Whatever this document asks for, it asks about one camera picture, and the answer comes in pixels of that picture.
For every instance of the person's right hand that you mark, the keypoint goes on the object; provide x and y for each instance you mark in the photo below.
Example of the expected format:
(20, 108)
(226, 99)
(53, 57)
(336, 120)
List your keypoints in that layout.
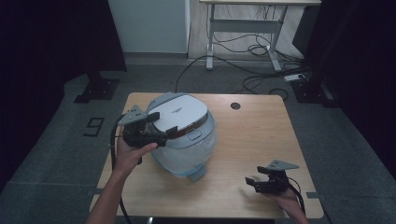
(285, 200)

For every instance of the white power strip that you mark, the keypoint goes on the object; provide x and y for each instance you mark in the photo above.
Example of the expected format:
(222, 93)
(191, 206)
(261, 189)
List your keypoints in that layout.
(294, 77)

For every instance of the grey tape strip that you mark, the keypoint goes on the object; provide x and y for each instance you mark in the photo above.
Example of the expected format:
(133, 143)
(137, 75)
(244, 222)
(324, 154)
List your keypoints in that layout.
(313, 195)
(96, 191)

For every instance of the light blue rice cooker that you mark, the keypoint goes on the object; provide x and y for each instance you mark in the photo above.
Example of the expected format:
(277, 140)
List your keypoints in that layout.
(186, 146)

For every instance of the black stand base plate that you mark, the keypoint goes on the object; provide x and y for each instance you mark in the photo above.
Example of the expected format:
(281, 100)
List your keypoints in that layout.
(311, 91)
(98, 90)

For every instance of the person's left hand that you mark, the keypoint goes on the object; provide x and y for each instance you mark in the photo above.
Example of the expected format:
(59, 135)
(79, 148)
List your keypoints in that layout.
(129, 158)

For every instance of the white wall panel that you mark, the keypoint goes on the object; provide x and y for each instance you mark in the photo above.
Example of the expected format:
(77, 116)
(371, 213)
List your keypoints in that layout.
(149, 25)

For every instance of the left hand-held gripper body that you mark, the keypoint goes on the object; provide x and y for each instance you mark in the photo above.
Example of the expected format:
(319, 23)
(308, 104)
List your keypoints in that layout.
(137, 137)

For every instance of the dark curtain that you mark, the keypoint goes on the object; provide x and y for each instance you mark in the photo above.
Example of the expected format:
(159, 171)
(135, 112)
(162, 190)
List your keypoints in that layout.
(46, 40)
(358, 56)

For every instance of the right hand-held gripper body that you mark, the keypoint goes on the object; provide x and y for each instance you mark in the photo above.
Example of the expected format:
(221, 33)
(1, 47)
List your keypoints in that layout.
(275, 183)

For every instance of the white metal frame desk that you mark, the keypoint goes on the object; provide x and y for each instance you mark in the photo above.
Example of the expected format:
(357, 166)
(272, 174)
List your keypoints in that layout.
(246, 25)

